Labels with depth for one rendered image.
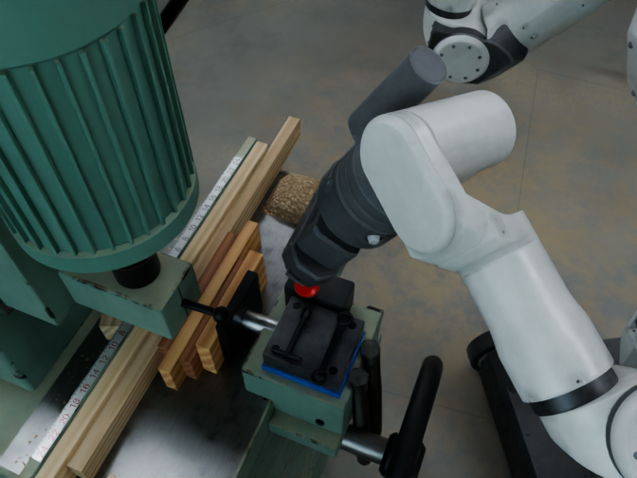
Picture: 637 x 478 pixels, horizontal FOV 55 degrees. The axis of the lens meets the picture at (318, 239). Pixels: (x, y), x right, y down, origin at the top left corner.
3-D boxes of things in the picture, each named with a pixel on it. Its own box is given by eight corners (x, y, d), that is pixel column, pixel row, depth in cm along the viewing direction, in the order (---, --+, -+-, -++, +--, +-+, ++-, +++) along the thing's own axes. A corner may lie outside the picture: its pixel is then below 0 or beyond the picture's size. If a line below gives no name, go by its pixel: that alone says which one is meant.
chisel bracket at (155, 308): (175, 347, 73) (161, 311, 66) (77, 308, 76) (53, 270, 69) (206, 298, 77) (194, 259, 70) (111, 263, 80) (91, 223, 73)
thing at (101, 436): (91, 482, 72) (81, 471, 68) (77, 475, 72) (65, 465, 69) (300, 136, 106) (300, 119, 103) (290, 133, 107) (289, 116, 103)
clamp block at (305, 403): (340, 439, 78) (343, 413, 70) (245, 401, 81) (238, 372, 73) (378, 341, 86) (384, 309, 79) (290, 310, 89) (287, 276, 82)
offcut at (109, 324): (130, 340, 94) (122, 326, 90) (106, 340, 94) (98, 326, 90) (135, 316, 96) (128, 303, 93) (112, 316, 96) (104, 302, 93)
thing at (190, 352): (197, 380, 79) (191, 363, 75) (186, 376, 80) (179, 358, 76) (252, 281, 88) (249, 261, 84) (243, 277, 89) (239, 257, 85)
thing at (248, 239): (177, 391, 78) (169, 373, 74) (166, 386, 79) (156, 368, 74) (261, 245, 92) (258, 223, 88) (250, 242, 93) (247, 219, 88)
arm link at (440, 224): (419, 122, 53) (495, 259, 51) (343, 143, 48) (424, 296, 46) (468, 79, 48) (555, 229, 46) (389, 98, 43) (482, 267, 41)
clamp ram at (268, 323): (275, 379, 79) (270, 348, 72) (224, 359, 80) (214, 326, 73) (302, 322, 84) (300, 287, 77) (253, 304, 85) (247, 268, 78)
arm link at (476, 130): (448, 211, 58) (538, 155, 49) (366, 246, 52) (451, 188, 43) (392, 110, 60) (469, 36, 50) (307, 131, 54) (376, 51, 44)
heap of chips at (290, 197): (343, 239, 93) (344, 224, 90) (260, 211, 96) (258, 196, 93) (363, 197, 98) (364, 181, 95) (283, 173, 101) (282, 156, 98)
